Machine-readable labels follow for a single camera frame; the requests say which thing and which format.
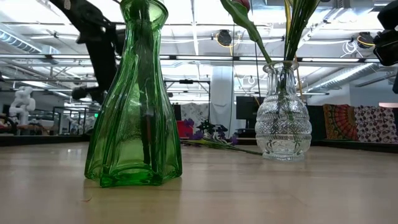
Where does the green glass vase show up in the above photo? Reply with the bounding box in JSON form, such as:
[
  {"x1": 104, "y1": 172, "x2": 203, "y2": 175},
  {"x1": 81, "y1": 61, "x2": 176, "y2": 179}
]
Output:
[{"x1": 84, "y1": 0, "x2": 183, "y2": 189}]

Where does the tulip with green stem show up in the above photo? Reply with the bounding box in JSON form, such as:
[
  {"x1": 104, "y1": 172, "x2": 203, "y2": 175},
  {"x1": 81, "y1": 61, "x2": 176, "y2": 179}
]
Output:
[{"x1": 220, "y1": 0, "x2": 273, "y2": 65}]

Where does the silver ventilation duct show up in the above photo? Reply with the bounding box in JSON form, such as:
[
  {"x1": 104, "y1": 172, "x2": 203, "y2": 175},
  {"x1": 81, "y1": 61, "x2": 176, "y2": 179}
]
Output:
[
  {"x1": 0, "y1": 29, "x2": 43, "y2": 54},
  {"x1": 306, "y1": 51, "x2": 398, "y2": 93}
]

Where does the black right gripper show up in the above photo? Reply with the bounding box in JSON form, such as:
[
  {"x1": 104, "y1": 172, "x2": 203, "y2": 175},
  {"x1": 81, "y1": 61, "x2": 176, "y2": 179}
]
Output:
[{"x1": 373, "y1": 0, "x2": 398, "y2": 68}]

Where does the orange mandala tapestry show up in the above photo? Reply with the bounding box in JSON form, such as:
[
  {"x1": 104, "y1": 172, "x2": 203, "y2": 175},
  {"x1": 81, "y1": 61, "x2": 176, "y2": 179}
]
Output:
[{"x1": 323, "y1": 104, "x2": 359, "y2": 141}]

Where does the black ceiling cable reel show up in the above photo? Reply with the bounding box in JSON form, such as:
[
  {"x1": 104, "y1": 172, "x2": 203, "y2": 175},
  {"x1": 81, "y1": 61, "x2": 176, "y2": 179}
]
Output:
[
  {"x1": 216, "y1": 29, "x2": 233, "y2": 47},
  {"x1": 357, "y1": 32, "x2": 376, "y2": 50}
]

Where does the black aluminium table frame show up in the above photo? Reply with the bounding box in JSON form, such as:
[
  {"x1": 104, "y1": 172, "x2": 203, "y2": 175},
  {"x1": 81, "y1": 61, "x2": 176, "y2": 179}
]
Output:
[{"x1": 0, "y1": 134, "x2": 398, "y2": 154}]

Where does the black panel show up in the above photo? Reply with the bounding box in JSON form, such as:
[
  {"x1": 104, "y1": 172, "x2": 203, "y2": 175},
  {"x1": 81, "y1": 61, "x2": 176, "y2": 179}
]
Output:
[{"x1": 306, "y1": 105, "x2": 326, "y2": 141}]

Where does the black hanging cable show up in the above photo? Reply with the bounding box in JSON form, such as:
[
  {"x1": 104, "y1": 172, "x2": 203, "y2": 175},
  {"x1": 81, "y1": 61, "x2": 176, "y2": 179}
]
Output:
[{"x1": 229, "y1": 21, "x2": 236, "y2": 138}]

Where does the white maroon dotted tapestry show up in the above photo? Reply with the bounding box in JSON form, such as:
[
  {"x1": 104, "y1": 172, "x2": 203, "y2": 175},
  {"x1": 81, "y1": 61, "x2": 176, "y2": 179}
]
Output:
[{"x1": 354, "y1": 105, "x2": 398, "y2": 144}]

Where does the black framed enclosure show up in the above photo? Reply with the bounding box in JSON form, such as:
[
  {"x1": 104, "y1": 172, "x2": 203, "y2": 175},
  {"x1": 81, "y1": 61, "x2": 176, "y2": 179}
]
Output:
[{"x1": 52, "y1": 106, "x2": 100, "y2": 136}]

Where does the clear cut glass vase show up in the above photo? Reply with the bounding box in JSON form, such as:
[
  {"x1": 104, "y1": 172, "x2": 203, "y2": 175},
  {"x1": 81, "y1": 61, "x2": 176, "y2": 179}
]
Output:
[{"x1": 254, "y1": 60, "x2": 313, "y2": 162}]

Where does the black camera rig frame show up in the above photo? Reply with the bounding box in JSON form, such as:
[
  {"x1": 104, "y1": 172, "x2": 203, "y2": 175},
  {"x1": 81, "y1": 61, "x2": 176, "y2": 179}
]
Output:
[{"x1": 164, "y1": 78, "x2": 211, "y2": 123}]

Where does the black monitor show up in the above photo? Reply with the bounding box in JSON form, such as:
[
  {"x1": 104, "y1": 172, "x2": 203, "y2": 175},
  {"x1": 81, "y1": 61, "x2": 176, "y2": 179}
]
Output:
[{"x1": 235, "y1": 96, "x2": 265, "y2": 121}]

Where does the white patterned cloth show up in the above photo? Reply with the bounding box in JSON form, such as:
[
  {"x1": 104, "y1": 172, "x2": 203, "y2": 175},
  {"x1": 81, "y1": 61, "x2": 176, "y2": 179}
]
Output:
[{"x1": 180, "y1": 102, "x2": 210, "y2": 125}]

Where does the red box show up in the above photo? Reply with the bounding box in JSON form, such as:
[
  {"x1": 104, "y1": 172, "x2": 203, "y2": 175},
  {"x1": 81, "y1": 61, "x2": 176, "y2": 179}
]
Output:
[{"x1": 177, "y1": 120, "x2": 195, "y2": 138}]

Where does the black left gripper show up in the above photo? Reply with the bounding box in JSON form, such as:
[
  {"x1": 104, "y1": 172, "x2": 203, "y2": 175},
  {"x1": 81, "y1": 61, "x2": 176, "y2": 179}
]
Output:
[{"x1": 49, "y1": 0, "x2": 125, "y2": 104}]

